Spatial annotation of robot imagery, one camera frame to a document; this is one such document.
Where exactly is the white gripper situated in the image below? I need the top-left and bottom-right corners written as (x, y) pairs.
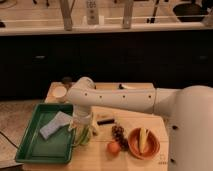
top-left (72, 113), bottom-right (99, 136)

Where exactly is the green pepper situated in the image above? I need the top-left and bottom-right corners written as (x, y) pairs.
top-left (73, 126), bottom-right (90, 147)

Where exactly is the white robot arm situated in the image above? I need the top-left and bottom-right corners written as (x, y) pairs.
top-left (67, 77), bottom-right (213, 171)

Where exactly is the white plastic cup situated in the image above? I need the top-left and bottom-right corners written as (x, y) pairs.
top-left (53, 86), bottom-right (67, 99)

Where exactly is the black rectangular block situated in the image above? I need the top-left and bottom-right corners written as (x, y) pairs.
top-left (97, 119), bottom-right (115, 125)

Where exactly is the dark grape bunch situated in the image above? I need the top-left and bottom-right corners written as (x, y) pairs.
top-left (112, 125), bottom-right (128, 151)

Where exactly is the orange tomato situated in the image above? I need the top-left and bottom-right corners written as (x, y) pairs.
top-left (107, 141), bottom-right (121, 156)

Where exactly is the blue sponge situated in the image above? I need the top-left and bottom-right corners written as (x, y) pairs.
top-left (40, 111), bottom-right (72, 140)

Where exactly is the green plastic tray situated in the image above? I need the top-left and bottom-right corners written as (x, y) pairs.
top-left (15, 103), bottom-right (75, 164)

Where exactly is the black white utensil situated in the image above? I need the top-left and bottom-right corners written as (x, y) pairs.
top-left (118, 84), bottom-right (136, 90)

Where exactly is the orange bowl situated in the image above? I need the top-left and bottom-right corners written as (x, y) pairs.
top-left (128, 128), bottom-right (160, 160)

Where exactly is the black cable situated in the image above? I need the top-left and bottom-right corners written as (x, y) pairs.
top-left (0, 131), bottom-right (20, 150)

